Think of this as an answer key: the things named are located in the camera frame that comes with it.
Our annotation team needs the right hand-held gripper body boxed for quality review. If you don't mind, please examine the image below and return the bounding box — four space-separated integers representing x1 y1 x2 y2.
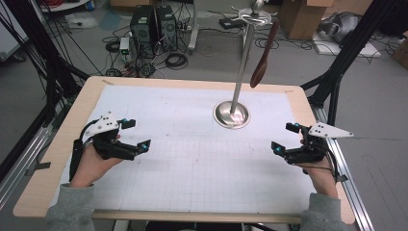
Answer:
284 122 355 166

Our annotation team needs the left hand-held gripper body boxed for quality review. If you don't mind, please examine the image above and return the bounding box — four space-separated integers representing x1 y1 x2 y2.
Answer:
82 111 140 162

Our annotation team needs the metal hook stand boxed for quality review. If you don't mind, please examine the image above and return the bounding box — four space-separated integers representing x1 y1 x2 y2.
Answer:
213 6 280 130

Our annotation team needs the brown wooden spoon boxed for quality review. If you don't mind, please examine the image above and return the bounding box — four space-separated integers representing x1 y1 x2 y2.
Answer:
249 19 281 90

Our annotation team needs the person's right hand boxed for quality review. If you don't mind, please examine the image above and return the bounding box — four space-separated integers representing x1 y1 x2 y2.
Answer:
296 155 339 197

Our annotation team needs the person's left hand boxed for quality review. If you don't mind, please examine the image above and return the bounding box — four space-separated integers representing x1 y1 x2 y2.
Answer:
70 143 124 188

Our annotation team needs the white grid mat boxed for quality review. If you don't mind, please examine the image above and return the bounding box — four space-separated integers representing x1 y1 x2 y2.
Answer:
50 84 317 216

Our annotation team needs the small white power box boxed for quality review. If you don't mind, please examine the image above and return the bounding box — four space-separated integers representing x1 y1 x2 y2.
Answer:
119 37 131 62

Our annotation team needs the large black computer tower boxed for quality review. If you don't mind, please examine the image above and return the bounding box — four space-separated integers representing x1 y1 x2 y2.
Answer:
129 5 158 60

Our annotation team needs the white flat board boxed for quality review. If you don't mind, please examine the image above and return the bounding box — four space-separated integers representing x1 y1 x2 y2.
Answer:
312 32 383 59

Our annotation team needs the slim black computer tower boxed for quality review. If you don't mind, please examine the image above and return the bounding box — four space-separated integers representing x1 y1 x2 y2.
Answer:
156 5 178 52

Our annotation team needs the large cardboard box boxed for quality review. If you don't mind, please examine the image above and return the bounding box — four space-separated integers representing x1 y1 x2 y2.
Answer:
278 0 335 41

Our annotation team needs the grey bag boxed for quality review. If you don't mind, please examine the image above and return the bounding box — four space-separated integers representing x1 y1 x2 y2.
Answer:
317 12 362 44

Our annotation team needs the flat black device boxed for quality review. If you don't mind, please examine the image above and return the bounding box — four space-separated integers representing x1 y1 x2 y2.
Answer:
219 17 248 31

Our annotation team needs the small cardboard box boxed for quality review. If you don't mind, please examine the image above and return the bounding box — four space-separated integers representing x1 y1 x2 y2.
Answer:
392 32 408 70

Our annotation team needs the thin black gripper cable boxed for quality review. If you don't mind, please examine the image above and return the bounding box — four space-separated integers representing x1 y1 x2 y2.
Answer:
294 141 341 184

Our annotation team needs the thick black gripper cable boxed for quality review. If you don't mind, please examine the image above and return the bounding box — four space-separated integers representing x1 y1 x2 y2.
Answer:
68 118 97 182

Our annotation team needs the aluminium rail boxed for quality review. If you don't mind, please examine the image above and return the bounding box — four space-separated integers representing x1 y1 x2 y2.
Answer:
312 105 374 231
0 105 62 210

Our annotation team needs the coiled black cable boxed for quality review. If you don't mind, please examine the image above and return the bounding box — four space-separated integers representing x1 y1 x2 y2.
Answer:
165 52 189 70

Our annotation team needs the black frame post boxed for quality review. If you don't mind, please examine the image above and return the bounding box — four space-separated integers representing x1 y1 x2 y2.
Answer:
301 0 398 109
3 0 90 126

